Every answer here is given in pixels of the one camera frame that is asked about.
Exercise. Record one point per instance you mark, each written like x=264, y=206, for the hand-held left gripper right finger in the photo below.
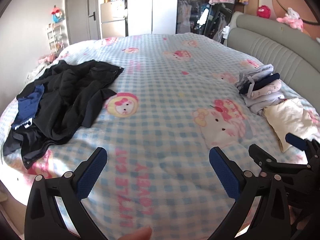
x=225, y=172

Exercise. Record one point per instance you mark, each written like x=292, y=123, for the grey folded cloth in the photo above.
x=255, y=73

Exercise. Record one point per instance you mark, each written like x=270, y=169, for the thin dark hoop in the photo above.
x=282, y=7

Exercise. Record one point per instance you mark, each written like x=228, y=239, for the pink and white plush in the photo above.
x=291, y=18

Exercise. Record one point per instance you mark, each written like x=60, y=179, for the cream folded cloth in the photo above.
x=290, y=117

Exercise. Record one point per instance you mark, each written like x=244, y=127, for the white wardrobe door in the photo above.
x=152, y=7

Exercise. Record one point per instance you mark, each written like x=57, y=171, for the white shelf rack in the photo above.
x=55, y=38

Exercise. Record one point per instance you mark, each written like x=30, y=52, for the white crumpled cloth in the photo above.
x=37, y=71

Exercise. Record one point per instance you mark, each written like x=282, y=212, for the silver fridge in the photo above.
x=112, y=20

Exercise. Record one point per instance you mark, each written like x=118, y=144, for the checked cartoon printed blanket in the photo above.
x=165, y=100

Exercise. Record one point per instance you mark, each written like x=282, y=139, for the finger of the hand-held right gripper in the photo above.
x=296, y=141
x=265, y=158

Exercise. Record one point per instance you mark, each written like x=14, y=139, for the navy striped pants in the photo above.
x=27, y=105

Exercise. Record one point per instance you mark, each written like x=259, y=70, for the red round plush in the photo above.
x=263, y=12

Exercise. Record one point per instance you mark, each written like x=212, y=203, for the grey door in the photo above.
x=80, y=12

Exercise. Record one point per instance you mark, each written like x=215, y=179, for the white power strip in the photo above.
x=226, y=32

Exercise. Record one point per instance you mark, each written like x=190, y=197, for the white printed folded pajama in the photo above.
x=267, y=88

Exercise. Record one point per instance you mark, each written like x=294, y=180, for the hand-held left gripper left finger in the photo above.
x=91, y=172

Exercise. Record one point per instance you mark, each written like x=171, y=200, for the red and blue wall plush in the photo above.
x=57, y=14

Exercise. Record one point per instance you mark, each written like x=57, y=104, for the black clothes pile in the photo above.
x=72, y=97

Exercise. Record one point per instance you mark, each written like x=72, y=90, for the open closet with clothes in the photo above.
x=192, y=12

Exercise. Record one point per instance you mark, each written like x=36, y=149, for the grey padded headboard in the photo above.
x=275, y=45

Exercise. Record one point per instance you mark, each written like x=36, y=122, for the person's left hand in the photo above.
x=137, y=233

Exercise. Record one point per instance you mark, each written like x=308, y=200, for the lavender folded cloth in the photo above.
x=262, y=102

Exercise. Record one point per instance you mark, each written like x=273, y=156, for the pink plush toy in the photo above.
x=46, y=58

